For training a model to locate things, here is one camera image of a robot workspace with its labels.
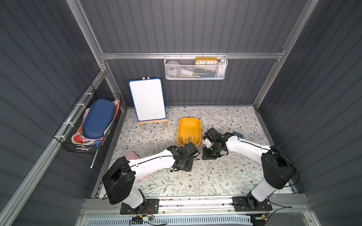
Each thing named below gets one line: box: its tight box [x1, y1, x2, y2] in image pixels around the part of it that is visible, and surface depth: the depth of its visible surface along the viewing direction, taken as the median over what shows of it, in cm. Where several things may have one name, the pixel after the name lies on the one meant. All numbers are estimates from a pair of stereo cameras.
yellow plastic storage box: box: [177, 117, 202, 147], surface depth 106 cm
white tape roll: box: [165, 60, 181, 77], surface depth 90 cm
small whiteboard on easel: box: [129, 76, 168, 131], surface depth 96 cm
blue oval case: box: [82, 98, 116, 140], surface depth 69 cm
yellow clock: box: [194, 56, 219, 65], surface depth 90 cm
